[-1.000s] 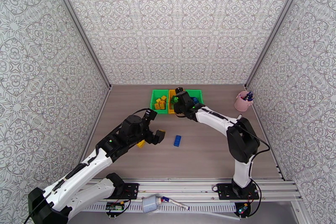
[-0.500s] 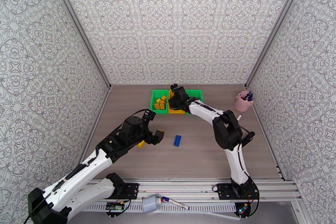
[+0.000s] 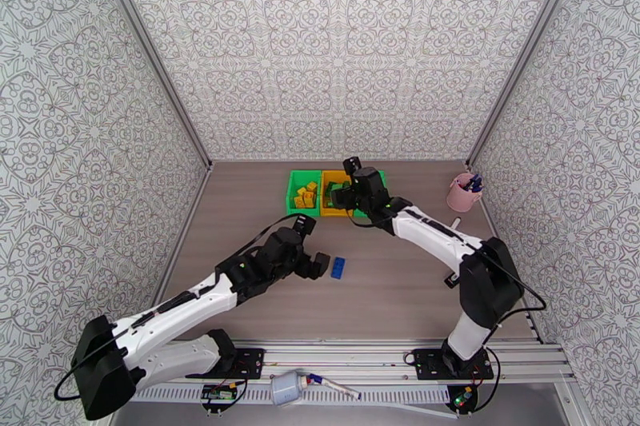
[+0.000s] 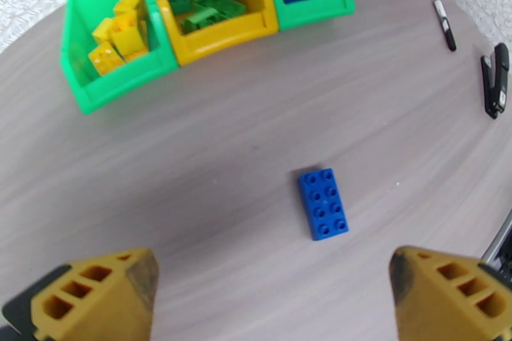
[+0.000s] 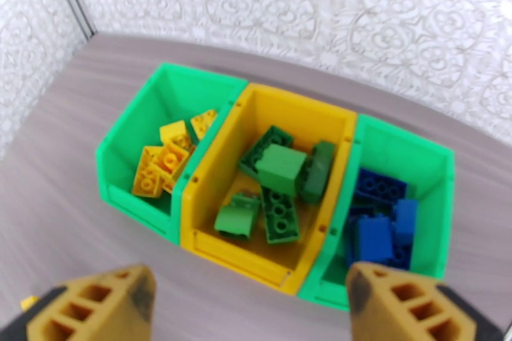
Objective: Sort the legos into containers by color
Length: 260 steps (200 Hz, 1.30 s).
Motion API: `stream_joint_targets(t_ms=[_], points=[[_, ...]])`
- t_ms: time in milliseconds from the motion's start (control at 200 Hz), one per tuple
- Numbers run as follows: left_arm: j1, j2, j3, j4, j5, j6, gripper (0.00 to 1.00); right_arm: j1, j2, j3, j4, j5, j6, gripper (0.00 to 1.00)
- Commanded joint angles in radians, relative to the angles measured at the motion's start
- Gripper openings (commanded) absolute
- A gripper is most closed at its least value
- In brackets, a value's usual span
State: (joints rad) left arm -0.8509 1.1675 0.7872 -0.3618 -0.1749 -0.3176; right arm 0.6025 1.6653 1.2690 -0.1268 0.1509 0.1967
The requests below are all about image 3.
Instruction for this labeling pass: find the white cylindrical device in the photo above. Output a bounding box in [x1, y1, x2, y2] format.
[270, 371, 302, 407]

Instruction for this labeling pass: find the small circuit board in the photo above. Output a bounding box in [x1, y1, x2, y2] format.
[201, 382, 240, 413]
[446, 383, 477, 414]

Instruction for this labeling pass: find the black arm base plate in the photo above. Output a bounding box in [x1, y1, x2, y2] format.
[414, 347, 495, 382]
[185, 347, 266, 380]

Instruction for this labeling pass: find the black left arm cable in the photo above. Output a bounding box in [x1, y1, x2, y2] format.
[54, 213, 302, 402]

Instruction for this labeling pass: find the pink cup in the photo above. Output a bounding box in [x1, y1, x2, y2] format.
[446, 173, 483, 213]

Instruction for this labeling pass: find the green plastic storage bin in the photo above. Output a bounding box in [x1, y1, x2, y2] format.
[351, 169, 389, 219]
[285, 169, 322, 217]

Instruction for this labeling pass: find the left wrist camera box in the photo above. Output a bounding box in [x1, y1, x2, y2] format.
[292, 213, 318, 237]

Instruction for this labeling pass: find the aluminium frame post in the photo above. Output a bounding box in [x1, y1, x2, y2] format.
[85, 0, 214, 170]
[466, 0, 589, 170]

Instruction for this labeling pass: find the white slotted cable duct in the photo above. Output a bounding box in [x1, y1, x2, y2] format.
[121, 385, 454, 407]

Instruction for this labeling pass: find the yellow plastic storage bin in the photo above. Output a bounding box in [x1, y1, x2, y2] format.
[319, 169, 354, 219]

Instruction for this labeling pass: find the aluminium mounting rail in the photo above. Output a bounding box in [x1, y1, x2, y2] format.
[107, 338, 576, 387]

